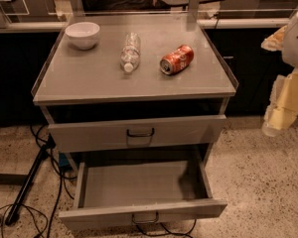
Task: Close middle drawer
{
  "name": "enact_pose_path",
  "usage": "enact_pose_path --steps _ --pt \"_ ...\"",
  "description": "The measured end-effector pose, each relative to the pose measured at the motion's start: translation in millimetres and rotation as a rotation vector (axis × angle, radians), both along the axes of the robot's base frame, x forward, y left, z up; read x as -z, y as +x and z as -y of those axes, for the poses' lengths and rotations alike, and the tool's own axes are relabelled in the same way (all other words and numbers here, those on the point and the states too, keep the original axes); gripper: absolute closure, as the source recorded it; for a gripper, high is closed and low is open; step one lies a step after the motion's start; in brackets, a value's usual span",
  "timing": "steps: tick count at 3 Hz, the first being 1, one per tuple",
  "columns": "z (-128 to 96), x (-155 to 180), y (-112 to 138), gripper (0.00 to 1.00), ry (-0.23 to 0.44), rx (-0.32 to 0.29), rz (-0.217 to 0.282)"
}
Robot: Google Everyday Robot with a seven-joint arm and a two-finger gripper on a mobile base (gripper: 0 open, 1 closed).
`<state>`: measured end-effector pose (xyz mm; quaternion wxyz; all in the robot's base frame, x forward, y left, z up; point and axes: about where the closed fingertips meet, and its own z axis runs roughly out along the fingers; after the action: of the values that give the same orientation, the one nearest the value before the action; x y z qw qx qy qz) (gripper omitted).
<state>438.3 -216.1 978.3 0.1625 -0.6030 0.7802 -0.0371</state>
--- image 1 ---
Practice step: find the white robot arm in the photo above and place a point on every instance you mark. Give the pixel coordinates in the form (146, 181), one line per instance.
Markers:
(286, 41)

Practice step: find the grey drawer cabinet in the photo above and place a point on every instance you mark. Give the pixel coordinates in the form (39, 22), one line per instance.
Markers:
(91, 86)

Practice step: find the grey top drawer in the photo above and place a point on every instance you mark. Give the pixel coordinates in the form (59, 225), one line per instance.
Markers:
(139, 133)

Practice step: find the grey drawer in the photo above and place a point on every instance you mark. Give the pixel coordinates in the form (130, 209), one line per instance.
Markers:
(139, 133)
(132, 192)

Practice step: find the white ceramic bowl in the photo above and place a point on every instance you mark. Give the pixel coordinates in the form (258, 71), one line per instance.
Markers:
(83, 35)

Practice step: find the orange soda can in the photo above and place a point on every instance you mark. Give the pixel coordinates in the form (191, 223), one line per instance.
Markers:
(176, 61)

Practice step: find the clear plastic water bottle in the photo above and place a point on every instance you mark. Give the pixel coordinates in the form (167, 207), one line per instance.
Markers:
(131, 53)

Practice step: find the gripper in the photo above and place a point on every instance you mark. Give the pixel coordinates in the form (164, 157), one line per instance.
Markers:
(296, 44)

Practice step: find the black floor stand pole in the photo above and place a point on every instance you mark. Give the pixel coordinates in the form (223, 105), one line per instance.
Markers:
(13, 214)

